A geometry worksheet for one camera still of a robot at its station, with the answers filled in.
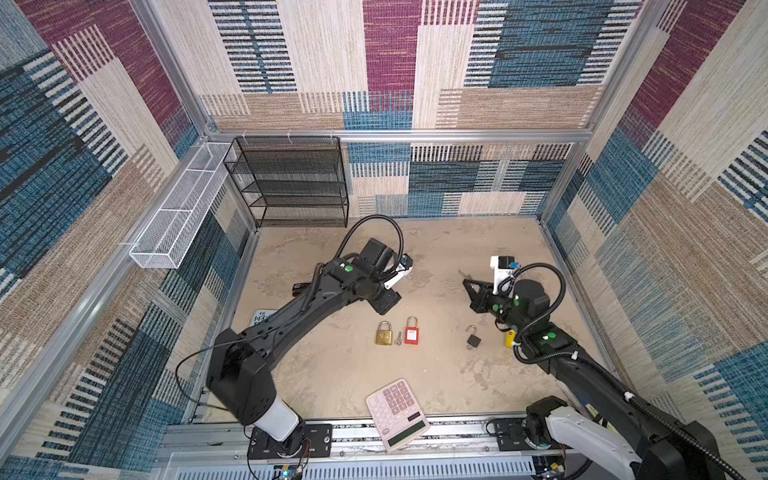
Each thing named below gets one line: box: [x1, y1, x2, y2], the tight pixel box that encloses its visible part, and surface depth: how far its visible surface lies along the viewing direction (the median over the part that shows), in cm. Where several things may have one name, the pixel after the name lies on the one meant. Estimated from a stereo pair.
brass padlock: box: [376, 320, 393, 346], surface depth 91 cm
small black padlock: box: [465, 324, 482, 348], surface depth 91 cm
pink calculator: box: [366, 378, 431, 452], surface depth 77 cm
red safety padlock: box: [404, 316, 420, 345], surface depth 91 cm
